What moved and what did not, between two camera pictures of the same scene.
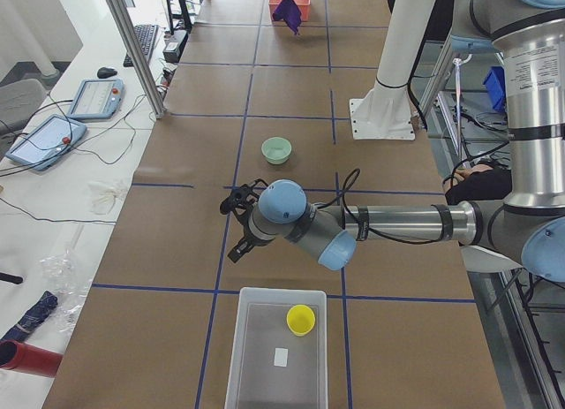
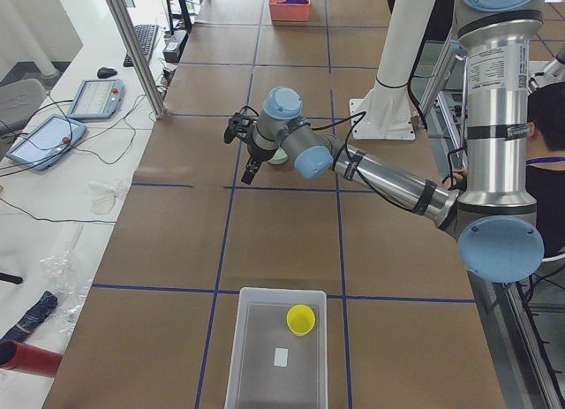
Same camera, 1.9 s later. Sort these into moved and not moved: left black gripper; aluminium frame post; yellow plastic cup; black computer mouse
Moved: left black gripper
Not moved: yellow plastic cup; aluminium frame post; black computer mouse
